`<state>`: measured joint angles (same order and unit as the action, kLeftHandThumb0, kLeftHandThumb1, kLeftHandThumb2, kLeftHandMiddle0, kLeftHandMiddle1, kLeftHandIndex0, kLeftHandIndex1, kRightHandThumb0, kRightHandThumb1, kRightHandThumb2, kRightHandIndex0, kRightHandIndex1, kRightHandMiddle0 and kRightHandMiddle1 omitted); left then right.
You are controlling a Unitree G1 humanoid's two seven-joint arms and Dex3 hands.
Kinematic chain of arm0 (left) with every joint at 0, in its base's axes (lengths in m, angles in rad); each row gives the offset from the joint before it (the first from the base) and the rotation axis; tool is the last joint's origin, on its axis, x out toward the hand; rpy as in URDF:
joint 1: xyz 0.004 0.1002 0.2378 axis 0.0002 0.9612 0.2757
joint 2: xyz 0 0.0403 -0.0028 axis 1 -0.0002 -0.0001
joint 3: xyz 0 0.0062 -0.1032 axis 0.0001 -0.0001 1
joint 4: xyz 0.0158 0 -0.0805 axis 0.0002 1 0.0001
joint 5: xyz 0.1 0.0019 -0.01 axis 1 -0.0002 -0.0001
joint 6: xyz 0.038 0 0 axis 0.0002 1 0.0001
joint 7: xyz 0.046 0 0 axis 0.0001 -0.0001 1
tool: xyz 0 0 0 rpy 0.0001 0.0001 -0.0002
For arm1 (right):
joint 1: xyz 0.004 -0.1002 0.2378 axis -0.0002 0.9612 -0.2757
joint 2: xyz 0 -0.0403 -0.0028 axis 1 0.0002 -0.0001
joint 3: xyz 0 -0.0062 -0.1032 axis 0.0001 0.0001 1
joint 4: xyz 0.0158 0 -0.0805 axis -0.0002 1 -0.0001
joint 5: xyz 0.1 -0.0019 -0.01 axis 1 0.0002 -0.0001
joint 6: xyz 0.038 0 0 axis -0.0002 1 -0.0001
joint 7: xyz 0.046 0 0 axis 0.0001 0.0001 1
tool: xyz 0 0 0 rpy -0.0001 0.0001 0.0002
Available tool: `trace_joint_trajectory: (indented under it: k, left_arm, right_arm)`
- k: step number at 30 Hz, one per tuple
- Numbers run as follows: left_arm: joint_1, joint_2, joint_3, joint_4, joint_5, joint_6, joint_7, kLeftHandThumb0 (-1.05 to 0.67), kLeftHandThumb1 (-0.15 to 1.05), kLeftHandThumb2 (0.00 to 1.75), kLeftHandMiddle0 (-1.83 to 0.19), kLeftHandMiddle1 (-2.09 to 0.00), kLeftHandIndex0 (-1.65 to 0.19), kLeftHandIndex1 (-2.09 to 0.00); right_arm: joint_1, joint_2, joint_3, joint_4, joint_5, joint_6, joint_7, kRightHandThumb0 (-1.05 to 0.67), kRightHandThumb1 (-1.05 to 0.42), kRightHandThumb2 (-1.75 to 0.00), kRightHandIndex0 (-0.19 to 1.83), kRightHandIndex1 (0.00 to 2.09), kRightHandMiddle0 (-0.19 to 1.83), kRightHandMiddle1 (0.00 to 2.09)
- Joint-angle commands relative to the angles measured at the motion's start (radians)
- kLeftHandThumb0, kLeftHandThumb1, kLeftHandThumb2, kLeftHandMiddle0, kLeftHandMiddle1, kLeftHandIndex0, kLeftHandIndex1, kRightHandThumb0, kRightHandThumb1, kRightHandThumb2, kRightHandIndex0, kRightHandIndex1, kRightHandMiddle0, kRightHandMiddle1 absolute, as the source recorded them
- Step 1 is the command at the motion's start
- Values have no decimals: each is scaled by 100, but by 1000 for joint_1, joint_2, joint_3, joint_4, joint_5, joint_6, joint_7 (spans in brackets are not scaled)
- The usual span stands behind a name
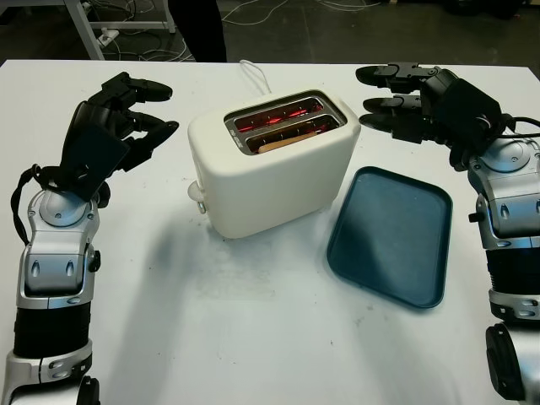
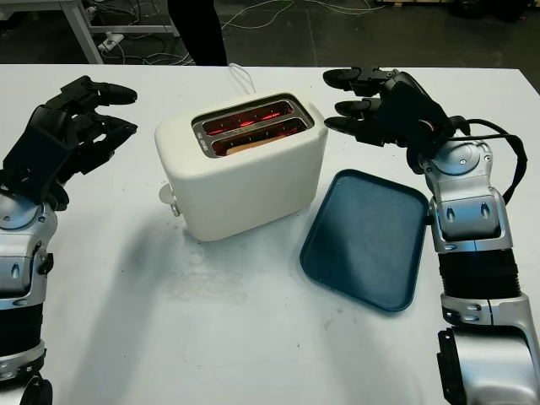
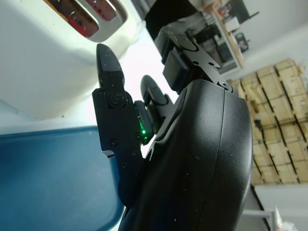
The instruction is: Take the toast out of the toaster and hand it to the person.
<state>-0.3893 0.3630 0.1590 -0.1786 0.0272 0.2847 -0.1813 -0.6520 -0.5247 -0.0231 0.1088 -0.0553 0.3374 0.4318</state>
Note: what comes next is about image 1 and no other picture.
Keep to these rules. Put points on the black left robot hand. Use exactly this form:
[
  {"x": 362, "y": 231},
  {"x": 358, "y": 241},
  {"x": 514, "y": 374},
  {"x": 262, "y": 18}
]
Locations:
[{"x": 90, "y": 116}]

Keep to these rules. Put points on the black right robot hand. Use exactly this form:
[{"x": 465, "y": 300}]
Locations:
[{"x": 405, "y": 103}]

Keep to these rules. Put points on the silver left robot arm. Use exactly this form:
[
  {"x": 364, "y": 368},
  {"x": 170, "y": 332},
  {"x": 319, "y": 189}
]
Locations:
[{"x": 55, "y": 261}]

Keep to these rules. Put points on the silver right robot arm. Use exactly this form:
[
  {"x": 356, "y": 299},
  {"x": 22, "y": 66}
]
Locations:
[{"x": 506, "y": 198}]

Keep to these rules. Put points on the white toaster lever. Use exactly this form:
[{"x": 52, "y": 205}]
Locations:
[{"x": 195, "y": 192}]

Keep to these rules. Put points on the toast slice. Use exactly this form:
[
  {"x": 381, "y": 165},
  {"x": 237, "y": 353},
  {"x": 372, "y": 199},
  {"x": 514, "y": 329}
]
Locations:
[{"x": 274, "y": 146}]

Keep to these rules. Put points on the person in beige jacket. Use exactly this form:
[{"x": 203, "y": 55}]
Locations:
[{"x": 202, "y": 29}]

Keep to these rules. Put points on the clear toaster dial knob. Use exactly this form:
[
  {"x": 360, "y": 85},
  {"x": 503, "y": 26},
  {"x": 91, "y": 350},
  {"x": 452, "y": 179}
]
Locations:
[{"x": 203, "y": 206}]

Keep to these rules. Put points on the cream white toaster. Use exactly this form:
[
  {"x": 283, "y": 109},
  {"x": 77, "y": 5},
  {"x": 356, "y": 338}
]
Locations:
[{"x": 270, "y": 185}]

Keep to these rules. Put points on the white power strip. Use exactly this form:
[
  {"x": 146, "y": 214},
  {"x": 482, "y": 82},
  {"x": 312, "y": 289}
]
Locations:
[{"x": 107, "y": 37}]

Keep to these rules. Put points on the dark teal plastic tray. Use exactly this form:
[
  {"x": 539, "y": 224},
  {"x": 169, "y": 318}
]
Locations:
[{"x": 388, "y": 236}]

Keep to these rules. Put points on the white metal table frame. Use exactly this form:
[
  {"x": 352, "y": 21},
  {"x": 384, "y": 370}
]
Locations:
[{"x": 126, "y": 25}]

